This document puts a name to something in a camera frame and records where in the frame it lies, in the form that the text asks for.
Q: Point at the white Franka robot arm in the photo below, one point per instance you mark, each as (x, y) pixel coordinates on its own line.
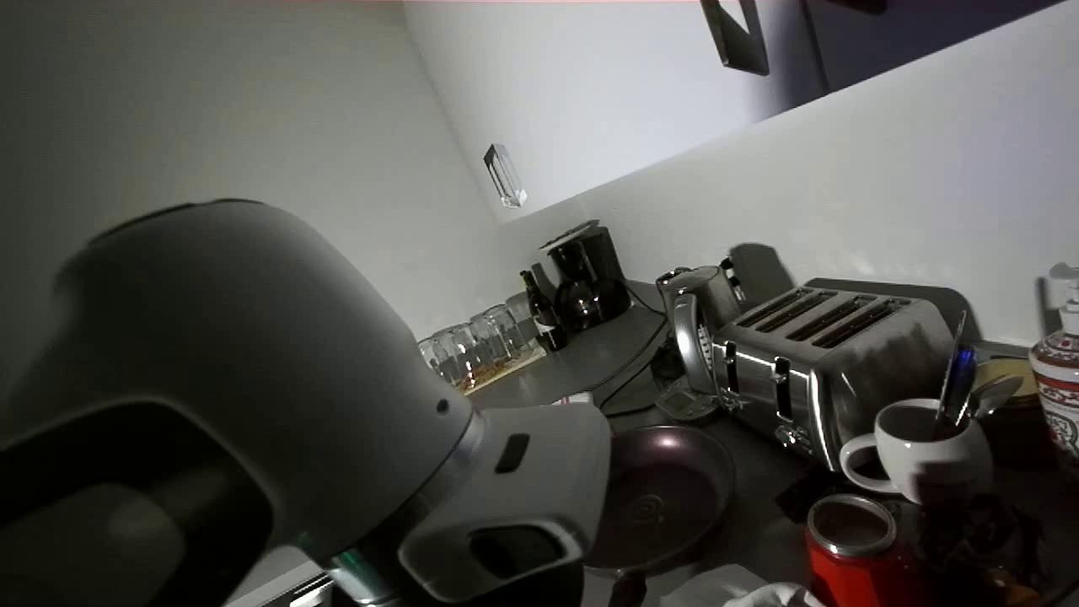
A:
(224, 391)

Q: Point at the red metal cup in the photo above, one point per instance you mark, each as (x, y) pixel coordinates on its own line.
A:
(859, 557)

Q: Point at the patterned ceramic jar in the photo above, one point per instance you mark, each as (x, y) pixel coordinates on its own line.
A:
(1060, 388)

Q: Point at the clear drinking glass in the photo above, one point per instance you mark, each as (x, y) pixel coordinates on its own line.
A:
(522, 317)
(442, 358)
(472, 345)
(497, 333)

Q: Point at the black coffee machine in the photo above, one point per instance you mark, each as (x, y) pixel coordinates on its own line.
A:
(583, 281)

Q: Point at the white small box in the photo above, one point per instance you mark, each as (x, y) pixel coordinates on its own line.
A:
(574, 398)

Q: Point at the silver electric kettle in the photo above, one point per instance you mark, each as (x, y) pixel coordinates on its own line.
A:
(697, 320)

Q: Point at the dark frying pan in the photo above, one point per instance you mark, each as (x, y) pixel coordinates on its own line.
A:
(661, 492)

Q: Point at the dark grey appliance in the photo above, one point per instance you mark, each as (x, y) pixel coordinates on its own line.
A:
(764, 272)

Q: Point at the silver four slot toaster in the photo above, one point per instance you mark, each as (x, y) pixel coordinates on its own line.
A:
(844, 364)

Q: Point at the white cloth red stripes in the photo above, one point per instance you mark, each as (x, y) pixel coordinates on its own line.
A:
(730, 590)

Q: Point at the white ceramic mug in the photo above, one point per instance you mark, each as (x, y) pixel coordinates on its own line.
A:
(928, 455)

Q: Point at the metal spoon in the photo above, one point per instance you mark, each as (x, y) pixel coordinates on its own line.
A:
(997, 395)

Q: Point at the white wall cabinet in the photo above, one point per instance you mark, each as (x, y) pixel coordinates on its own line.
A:
(585, 89)

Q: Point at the dark wall cabinet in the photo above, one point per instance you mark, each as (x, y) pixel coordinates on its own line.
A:
(897, 38)

